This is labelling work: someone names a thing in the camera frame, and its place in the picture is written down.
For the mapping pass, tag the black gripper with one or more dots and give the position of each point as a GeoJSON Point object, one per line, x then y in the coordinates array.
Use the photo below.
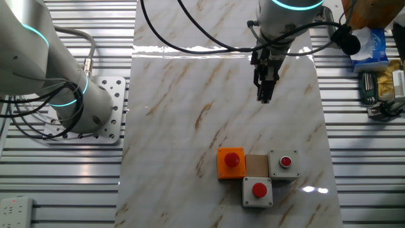
{"type": "Point", "coordinates": [273, 63]}

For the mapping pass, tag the small wooden block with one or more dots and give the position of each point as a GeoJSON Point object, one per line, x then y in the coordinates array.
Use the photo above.
{"type": "Point", "coordinates": [257, 166]}

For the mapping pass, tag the white Flexiv robot arm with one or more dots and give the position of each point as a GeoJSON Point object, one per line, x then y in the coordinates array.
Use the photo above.
{"type": "Point", "coordinates": [31, 47]}

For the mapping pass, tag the grey box small red button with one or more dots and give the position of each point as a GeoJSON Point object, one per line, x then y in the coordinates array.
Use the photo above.
{"type": "Point", "coordinates": [275, 172]}

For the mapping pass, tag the orange box red mushroom button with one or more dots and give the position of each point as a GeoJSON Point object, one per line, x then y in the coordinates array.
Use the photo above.
{"type": "Point", "coordinates": [223, 171]}

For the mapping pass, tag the marble pattern mat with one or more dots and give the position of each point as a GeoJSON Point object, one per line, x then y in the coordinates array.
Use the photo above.
{"type": "Point", "coordinates": [177, 126]}

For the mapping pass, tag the green hex key set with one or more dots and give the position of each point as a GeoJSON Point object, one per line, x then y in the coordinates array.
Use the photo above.
{"type": "Point", "coordinates": [368, 85]}

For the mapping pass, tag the grey box large red button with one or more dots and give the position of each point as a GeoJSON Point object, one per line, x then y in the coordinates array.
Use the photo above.
{"type": "Point", "coordinates": [248, 199]}

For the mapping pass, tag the blue tissue pack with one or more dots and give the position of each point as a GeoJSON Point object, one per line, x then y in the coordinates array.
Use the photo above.
{"type": "Point", "coordinates": [376, 47]}

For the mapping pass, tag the brown cardboard box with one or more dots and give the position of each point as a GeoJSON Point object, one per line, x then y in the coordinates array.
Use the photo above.
{"type": "Point", "coordinates": [370, 12]}

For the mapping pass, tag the black upright bar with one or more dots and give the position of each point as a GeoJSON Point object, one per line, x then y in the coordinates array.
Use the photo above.
{"type": "Point", "coordinates": [399, 41]}

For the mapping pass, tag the white power strip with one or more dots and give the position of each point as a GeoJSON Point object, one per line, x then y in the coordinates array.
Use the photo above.
{"type": "Point", "coordinates": [16, 212]}

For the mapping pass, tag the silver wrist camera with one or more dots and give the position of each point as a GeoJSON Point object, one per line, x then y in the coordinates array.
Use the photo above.
{"type": "Point", "coordinates": [327, 19]}

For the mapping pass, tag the silver ribbed camera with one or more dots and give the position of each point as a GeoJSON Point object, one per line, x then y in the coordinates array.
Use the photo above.
{"type": "Point", "coordinates": [399, 84]}

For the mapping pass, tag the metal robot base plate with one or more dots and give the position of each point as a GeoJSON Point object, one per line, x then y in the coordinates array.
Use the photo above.
{"type": "Point", "coordinates": [117, 95]}

